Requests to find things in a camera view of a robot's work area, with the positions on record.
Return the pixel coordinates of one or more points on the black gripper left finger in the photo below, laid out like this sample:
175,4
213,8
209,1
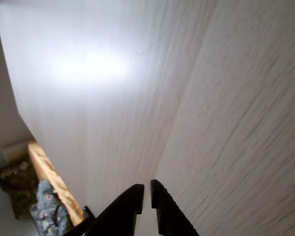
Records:
118,216

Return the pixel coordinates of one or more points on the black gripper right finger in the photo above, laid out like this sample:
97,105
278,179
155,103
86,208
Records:
169,216

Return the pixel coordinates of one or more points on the black table clamp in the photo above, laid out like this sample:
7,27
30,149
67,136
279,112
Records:
87,214

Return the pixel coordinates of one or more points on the grey floral cloth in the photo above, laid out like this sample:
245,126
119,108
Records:
49,211

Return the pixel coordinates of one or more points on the light wooden plank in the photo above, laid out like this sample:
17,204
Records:
46,169

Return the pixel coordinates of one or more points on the dark floral rug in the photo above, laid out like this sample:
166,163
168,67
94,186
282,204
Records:
14,182

